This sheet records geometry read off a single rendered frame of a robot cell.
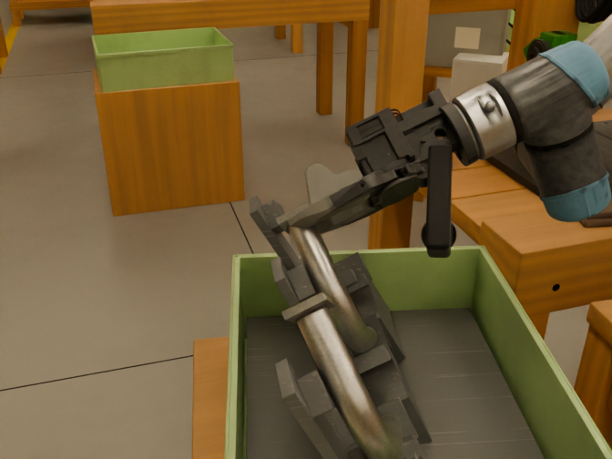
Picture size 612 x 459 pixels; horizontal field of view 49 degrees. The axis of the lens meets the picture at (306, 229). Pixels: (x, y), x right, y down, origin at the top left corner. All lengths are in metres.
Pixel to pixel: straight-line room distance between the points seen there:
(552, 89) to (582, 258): 0.67
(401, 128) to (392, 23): 0.95
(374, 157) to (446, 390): 0.42
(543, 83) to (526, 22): 1.15
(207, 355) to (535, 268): 0.61
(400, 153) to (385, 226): 1.15
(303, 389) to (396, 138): 0.29
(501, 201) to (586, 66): 0.78
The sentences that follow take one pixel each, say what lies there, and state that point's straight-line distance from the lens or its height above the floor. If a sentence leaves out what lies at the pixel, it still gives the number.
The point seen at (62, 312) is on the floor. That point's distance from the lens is 2.79.
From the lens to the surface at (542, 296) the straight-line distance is 1.36.
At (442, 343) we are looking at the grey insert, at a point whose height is 0.85.
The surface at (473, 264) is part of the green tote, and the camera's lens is 1.16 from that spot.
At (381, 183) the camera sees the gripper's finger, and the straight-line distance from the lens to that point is 0.70.
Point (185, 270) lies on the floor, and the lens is 2.93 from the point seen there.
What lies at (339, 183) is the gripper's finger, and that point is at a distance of 0.72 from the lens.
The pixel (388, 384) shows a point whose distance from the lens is 0.90.
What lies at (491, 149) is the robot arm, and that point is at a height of 1.25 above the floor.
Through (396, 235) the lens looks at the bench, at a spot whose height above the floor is 0.61.
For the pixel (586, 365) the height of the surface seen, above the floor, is 0.73.
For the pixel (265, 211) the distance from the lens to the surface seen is 0.88.
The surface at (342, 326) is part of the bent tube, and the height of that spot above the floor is 1.08.
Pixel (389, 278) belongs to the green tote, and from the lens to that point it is 1.14.
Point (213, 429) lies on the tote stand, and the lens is 1.04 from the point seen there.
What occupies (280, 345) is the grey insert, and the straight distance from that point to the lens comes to 1.08.
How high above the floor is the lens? 1.51
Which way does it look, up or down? 28 degrees down
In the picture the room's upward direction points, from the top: straight up
